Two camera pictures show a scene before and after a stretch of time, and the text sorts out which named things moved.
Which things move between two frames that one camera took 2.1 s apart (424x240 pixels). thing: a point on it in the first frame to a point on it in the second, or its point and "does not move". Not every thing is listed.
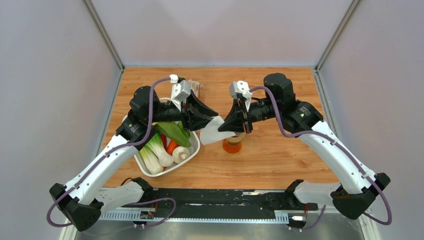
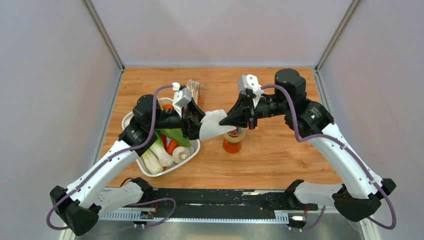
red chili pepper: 164,139 does not move
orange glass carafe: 231,148 does not move
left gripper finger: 201,107 to 195,112
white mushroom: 180,154 does not move
